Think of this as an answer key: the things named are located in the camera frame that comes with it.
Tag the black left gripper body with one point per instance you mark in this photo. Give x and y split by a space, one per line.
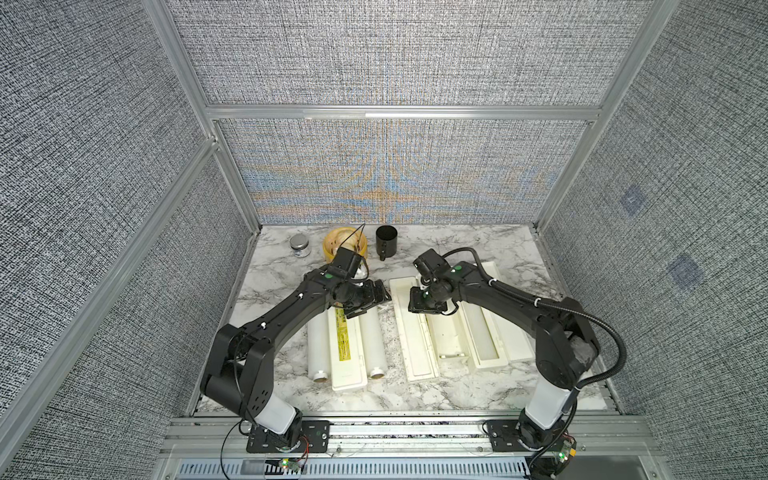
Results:
358 297

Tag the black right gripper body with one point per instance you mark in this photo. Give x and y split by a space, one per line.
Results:
424 301

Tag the white wrap dispenser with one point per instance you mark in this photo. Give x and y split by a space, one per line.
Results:
348 368
427 341
511 342

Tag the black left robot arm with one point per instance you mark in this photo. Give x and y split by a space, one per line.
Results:
239 371

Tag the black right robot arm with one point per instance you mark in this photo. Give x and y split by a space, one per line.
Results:
565 343

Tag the black cup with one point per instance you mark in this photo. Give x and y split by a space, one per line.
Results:
386 241

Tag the yellow bowl with eggs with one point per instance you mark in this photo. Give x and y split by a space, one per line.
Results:
344 237

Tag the small silver lidded jar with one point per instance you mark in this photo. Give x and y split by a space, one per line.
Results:
300 245

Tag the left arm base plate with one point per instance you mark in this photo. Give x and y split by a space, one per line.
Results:
310 436

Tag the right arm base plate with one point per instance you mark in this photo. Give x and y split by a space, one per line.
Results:
504 436

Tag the aluminium front rail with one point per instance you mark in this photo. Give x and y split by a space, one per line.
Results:
406 445

